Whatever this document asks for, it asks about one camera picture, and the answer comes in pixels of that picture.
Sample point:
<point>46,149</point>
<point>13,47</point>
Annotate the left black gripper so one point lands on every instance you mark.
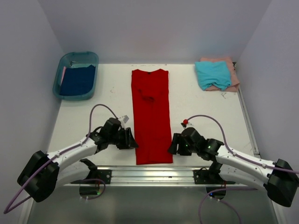
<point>129,141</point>

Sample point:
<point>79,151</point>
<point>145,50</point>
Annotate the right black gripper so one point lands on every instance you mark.
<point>177,139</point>

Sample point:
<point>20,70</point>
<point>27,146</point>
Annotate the red t shirt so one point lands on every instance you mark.
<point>152,130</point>

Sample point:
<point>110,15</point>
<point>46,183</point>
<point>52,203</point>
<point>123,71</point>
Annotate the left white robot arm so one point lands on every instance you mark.
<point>46,172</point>

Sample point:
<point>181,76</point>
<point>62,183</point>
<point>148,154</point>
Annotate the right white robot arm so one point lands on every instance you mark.
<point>276,178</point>

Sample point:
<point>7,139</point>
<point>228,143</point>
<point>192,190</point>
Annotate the dark blue t shirt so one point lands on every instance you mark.
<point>77,81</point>

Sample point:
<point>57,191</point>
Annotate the teal plastic bin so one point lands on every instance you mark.
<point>75,60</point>

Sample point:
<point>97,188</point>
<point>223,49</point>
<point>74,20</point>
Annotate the folded pink t shirt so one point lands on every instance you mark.
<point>234,87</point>

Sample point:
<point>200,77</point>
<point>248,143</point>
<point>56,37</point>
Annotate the folded turquoise t shirt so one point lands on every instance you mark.
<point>213,73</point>

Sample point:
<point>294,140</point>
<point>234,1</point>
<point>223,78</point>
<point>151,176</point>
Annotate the pink paper in bin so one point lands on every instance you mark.
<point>63,73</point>

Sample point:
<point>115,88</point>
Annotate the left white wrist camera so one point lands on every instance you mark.
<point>123,119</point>

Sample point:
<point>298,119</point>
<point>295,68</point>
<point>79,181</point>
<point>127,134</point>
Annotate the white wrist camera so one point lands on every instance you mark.
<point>123,119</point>
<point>186,124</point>

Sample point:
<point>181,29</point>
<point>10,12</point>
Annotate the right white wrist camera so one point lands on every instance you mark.
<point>186,124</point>

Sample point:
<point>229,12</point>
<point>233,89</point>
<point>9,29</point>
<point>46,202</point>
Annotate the aluminium mounting rail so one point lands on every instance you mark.
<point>158,176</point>

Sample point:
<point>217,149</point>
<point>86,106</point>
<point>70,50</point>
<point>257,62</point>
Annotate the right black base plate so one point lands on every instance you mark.
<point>209,176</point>

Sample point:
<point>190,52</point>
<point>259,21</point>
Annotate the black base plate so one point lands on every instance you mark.
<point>104,174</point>
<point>209,176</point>

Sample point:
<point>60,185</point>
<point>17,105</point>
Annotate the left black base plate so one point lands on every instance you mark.
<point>104,174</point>

